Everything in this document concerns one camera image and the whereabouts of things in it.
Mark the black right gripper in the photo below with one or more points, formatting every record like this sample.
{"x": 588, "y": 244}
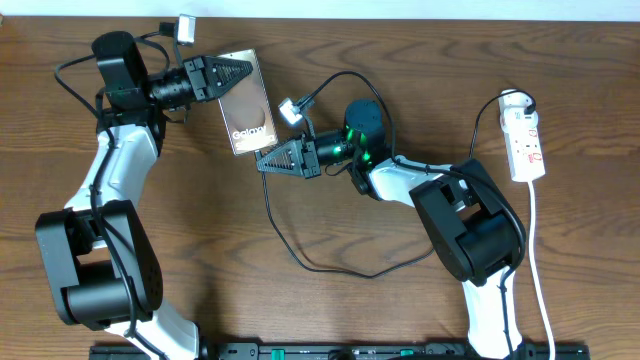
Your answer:
{"x": 309, "y": 168}

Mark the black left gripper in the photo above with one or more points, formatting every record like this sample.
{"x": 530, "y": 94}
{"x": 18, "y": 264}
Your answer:
{"x": 207, "y": 69}

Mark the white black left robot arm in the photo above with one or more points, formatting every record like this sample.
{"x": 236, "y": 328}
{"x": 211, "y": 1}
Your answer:
{"x": 102, "y": 271}

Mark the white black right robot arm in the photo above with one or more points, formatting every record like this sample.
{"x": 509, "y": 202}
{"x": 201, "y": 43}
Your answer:
{"x": 472, "y": 229}

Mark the white charger plug adapter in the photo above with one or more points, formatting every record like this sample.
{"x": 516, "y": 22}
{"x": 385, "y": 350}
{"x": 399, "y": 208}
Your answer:
{"x": 515, "y": 102}

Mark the white power strip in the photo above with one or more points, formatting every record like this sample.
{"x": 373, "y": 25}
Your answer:
{"x": 524, "y": 153}

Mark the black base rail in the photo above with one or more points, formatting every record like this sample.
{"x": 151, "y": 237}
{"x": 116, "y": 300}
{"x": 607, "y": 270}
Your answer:
{"x": 433, "y": 350}

